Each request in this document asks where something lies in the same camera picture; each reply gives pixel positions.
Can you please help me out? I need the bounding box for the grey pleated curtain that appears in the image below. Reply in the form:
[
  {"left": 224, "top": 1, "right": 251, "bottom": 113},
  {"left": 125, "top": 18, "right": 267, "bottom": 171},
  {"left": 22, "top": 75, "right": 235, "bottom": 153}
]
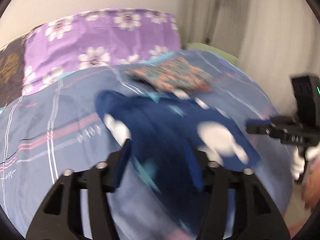
[{"left": 178, "top": 0, "right": 319, "bottom": 114}]

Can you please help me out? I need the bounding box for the floral folded clothes stack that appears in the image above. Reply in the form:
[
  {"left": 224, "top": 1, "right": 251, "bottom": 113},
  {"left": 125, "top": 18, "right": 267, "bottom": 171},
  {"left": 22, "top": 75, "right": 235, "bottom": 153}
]
[{"left": 125, "top": 57, "right": 213, "bottom": 93}]

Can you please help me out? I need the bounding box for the black floor lamp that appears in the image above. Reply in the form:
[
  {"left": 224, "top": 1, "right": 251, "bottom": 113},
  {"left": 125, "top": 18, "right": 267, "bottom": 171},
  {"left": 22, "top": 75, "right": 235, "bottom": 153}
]
[{"left": 204, "top": 0, "right": 227, "bottom": 45}]

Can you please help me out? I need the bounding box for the dark tree print pillow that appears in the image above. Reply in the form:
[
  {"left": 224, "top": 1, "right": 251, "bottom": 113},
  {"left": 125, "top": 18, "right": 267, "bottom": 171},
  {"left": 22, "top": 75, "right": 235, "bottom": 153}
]
[{"left": 0, "top": 35, "right": 25, "bottom": 107}]

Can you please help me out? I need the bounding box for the blue plaid love bedsheet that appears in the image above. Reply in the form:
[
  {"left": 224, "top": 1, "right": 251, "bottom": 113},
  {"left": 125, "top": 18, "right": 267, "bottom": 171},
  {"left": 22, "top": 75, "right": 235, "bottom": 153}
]
[{"left": 0, "top": 49, "right": 295, "bottom": 240}]

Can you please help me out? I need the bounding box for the black camera box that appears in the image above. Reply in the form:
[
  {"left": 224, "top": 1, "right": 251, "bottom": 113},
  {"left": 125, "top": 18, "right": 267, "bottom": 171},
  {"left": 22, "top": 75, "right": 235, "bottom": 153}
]
[{"left": 291, "top": 74, "right": 319, "bottom": 126}]

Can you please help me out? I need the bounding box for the white gloved right hand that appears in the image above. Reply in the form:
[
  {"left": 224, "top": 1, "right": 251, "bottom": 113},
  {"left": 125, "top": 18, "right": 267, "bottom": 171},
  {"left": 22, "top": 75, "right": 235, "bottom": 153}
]
[{"left": 291, "top": 144, "right": 319, "bottom": 182}]

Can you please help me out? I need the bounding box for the navy fleece star garment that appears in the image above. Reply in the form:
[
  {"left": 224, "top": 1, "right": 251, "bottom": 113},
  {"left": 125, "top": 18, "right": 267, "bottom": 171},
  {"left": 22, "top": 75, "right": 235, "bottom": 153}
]
[{"left": 95, "top": 90, "right": 260, "bottom": 233}]

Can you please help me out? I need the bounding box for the purple floral pillow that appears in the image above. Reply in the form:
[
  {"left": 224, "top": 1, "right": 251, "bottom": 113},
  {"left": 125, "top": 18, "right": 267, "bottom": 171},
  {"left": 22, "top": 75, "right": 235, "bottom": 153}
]
[{"left": 22, "top": 8, "right": 181, "bottom": 95}]

